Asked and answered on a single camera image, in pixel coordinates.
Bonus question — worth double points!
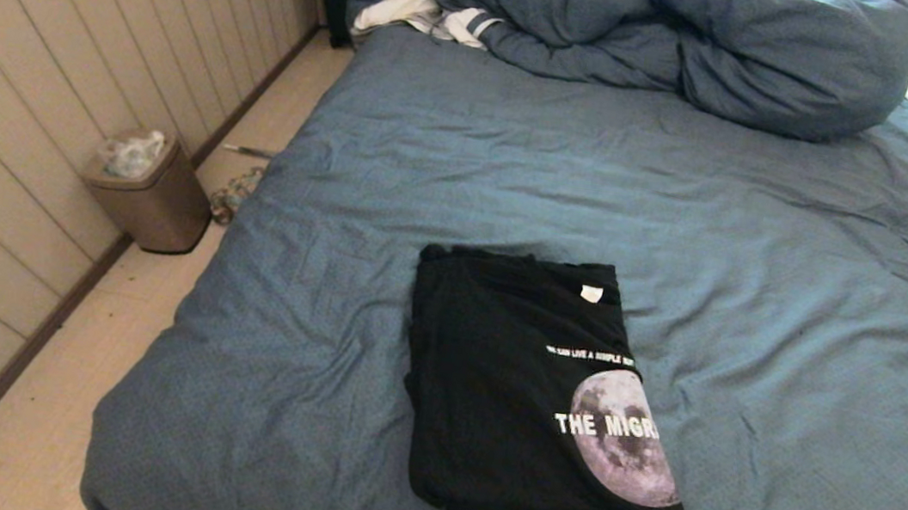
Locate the brown trash bin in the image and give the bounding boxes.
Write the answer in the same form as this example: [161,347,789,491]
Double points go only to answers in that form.
[71,121,221,260]

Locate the clear plastic bin liner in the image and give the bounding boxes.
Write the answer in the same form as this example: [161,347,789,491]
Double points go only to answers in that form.
[95,124,169,183]

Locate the thin grey rod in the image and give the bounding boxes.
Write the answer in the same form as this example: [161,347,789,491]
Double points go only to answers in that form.
[221,143,277,160]

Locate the black moon print T-shirt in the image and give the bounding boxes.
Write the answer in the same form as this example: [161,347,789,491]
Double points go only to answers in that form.
[386,240,719,510]

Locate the white garment with blue stripes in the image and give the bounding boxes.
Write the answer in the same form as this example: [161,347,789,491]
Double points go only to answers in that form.
[349,0,506,53]

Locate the patterned item on floor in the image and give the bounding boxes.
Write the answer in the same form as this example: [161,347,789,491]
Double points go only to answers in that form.
[206,163,267,230]

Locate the crumpled blue duvet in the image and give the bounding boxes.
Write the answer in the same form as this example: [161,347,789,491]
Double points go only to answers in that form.
[336,0,908,154]

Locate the blue bed sheet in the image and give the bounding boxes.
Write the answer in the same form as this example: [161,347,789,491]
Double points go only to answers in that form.
[77,0,908,510]

